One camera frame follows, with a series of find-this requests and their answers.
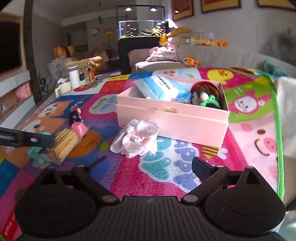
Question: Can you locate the yellow pillow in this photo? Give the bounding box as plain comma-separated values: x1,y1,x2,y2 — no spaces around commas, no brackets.
166,27,191,38

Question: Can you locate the panda wall clock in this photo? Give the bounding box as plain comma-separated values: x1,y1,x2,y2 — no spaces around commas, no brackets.
91,26,99,37

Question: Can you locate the row of orange plush toys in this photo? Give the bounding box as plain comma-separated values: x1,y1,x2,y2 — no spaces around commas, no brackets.
185,37,229,47

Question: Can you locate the yellow hanging ornament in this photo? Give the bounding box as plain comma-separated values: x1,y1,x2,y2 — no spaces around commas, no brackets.
104,28,113,44

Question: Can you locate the black fish tank cabinet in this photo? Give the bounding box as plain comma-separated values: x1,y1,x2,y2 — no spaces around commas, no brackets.
118,37,160,74

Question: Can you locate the blue white tissue pack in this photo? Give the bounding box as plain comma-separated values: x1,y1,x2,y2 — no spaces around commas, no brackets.
134,76,191,103

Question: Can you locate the yellow duck plush chair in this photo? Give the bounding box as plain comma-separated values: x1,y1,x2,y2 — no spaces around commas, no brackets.
53,45,74,58

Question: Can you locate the pink floral blanket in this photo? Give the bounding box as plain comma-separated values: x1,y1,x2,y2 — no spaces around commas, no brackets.
146,46,179,62

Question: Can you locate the pink pig toy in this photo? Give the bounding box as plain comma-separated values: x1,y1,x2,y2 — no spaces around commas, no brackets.
71,121,89,138

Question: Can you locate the red gold framed calligraphy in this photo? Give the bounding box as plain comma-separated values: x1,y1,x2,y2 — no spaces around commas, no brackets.
200,0,241,14

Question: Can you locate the beige sofa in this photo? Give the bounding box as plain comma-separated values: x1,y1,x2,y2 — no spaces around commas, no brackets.
132,45,295,77

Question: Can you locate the teal toy hair dryer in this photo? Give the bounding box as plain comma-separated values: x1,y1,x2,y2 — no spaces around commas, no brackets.
27,132,54,169

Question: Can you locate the black red kokeshi doll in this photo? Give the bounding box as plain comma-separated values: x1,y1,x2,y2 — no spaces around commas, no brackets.
68,107,82,126

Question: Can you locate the glass fish tank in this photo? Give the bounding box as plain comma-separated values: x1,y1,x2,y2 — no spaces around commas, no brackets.
115,4,170,40

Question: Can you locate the colourful cartoon play mat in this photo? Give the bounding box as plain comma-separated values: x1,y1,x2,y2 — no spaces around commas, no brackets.
1,68,285,240

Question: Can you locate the pink cardboard box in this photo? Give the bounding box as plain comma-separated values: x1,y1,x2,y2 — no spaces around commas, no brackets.
116,81,230,148

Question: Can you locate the orange fish plush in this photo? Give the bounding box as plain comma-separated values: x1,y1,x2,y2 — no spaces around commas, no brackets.
183,56,199,68

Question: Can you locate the grey neck pillow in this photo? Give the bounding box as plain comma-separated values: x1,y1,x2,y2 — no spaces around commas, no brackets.
260,28,295,65

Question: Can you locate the clear plastic bag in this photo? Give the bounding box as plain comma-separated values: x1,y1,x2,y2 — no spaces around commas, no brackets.
47,56,71,81

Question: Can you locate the red gold framed picture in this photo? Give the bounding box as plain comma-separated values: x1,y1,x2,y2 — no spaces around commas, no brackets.
171,0,194,21

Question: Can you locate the white thermos bottle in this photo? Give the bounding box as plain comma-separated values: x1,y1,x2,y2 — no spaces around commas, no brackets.
68,65,80,90

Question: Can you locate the crochet doll with green flowers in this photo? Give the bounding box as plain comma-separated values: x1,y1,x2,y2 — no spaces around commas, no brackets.
191,81,221,109

